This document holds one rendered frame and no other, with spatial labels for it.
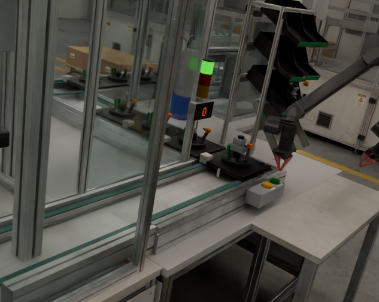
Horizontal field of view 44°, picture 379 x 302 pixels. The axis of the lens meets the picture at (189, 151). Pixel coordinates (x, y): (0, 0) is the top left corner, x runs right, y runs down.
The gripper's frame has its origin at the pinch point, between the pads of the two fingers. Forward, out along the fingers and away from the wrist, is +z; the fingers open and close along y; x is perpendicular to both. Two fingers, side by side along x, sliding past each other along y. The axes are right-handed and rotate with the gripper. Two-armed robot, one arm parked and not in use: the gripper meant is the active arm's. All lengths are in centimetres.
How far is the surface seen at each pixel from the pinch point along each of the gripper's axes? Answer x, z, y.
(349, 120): -94, 65, -411
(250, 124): -69, 16, -99
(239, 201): -4.8, 10.9, 21.2
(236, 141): -22.6, -5.4, 0.4
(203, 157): -32.1, 3.5, 10.1
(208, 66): -32, -38, 18
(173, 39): -1, -54, 82
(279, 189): 2.6, 8.1, 1.4
